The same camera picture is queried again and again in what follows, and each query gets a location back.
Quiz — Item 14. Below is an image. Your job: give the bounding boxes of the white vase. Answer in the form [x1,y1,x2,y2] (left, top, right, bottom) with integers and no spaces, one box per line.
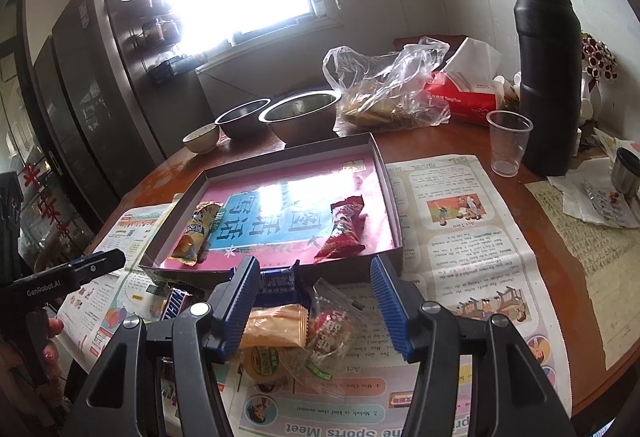
[580,69,604,126]

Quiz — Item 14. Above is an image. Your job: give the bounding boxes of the red white artificial flowers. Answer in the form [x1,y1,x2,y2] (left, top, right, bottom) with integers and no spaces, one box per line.
[580,33,619,82]

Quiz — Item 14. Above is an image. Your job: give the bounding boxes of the red tissue pack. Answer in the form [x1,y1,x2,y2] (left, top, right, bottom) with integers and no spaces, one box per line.
[424,37,507,124]

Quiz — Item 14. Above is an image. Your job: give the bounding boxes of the brown chocolate bar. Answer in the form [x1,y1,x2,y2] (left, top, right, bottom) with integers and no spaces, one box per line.
[160,288,194,322]

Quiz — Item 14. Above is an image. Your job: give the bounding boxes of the red snack packet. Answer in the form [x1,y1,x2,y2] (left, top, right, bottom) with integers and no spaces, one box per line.
[314,196,369,263]

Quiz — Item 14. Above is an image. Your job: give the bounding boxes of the cartoon lesson newspaper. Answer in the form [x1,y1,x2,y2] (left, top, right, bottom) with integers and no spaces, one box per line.
[215,154,574,437]

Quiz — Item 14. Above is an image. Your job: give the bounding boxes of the red paper door decoration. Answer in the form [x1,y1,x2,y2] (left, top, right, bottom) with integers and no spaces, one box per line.
[21,161,74,244]

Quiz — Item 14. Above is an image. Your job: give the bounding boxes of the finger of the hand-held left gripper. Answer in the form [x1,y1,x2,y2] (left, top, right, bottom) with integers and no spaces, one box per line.
[66,250,127,282]

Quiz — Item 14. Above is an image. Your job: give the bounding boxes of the small ceramic bowl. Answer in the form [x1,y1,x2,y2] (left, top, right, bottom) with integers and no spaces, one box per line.
[181,123,221,156]

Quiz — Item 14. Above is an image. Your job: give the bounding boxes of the steel thermos cup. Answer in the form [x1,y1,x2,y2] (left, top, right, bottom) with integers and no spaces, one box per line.
[610,147,640,198]

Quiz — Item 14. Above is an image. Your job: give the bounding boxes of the dark refrigerator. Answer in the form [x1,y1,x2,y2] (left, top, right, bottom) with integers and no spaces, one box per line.
[17,0,213,240]

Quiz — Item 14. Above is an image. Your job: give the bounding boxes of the shallow cardboard box tray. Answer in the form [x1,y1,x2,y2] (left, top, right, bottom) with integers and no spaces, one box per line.
[137,132,404,290]

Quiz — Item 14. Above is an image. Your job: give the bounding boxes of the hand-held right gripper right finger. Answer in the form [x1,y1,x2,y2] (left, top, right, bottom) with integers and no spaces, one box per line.
[370,254,576,437]

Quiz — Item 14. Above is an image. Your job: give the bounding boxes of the person's left hand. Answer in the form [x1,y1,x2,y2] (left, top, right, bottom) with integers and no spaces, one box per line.
[41,316,66,374]

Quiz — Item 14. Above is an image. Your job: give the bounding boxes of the yellow snack packet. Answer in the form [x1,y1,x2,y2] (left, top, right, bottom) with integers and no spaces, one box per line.
[167,201,224,267]

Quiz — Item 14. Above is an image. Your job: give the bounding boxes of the white crumpled paper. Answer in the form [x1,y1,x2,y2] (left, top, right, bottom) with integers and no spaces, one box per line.
[550,156,640,230]

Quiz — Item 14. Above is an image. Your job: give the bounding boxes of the clear red candy packet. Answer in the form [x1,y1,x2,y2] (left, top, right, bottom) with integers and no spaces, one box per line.
[304,279,382,368]

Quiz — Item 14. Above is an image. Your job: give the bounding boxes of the blue snack packet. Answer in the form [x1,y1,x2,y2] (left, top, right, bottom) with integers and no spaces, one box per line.
[254,267,314,309]

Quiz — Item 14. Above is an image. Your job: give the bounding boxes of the pill blister pack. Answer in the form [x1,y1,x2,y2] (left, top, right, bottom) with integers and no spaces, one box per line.
[579,179,637,229]

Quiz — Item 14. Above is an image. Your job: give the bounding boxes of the small steel bowl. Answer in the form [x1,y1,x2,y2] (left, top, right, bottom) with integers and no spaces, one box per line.
[214,99,274,140]

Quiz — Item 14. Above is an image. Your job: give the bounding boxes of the round cake green label packet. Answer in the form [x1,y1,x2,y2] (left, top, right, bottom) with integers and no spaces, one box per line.
[242,345,301,386]
[289,346,347,383]

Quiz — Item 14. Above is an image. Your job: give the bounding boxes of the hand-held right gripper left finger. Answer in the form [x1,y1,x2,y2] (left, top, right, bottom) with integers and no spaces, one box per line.
[62,256,262,437]

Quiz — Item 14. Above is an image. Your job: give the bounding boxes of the clear plastic cup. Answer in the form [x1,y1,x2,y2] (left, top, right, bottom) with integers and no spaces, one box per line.
[485,110,535,176]

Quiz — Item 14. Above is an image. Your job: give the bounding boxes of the blue circle newspaper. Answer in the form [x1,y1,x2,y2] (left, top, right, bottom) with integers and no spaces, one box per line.
[56,204,175,370]

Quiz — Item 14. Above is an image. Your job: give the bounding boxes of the refrigerator side rack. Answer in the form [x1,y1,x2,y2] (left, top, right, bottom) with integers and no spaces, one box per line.
[132,0,202,86]

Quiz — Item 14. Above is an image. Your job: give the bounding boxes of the large steel bowl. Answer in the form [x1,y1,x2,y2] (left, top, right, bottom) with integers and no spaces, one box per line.
[258,90,344,146]

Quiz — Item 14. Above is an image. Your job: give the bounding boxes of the clear plastic bag of bread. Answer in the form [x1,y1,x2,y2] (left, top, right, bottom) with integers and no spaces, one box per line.
[322,36,454,134]

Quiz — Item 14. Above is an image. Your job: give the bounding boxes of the handwritten paper sheet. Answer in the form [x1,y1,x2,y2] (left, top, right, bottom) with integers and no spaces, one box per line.
[524,179,640,372]

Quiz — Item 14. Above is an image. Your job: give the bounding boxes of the black thermos bottle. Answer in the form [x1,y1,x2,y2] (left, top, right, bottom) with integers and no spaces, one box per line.
[512,0,584,177]

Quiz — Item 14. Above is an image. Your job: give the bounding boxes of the orange snack packet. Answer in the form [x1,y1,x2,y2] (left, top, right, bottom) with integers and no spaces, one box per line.
[240,305,310,349]

